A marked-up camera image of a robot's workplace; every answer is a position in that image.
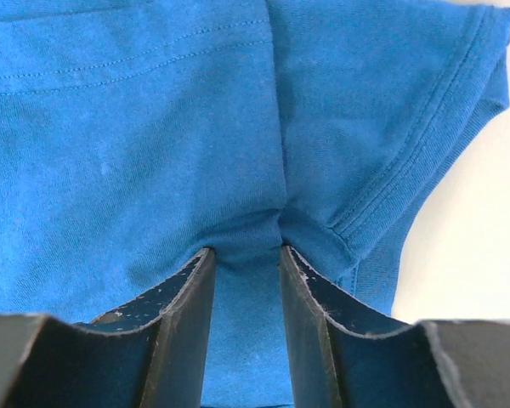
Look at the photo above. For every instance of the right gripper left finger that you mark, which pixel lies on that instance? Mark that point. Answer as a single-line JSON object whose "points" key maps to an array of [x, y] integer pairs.
{"points": [[148, 352]]}

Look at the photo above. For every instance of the blue t shirt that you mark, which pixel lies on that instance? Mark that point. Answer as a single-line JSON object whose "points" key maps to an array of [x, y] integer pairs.
{"points": [[134, 133]]}

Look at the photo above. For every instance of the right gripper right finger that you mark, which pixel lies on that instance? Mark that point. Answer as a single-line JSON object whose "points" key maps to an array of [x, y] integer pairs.
{"points": [[343, 353]]}

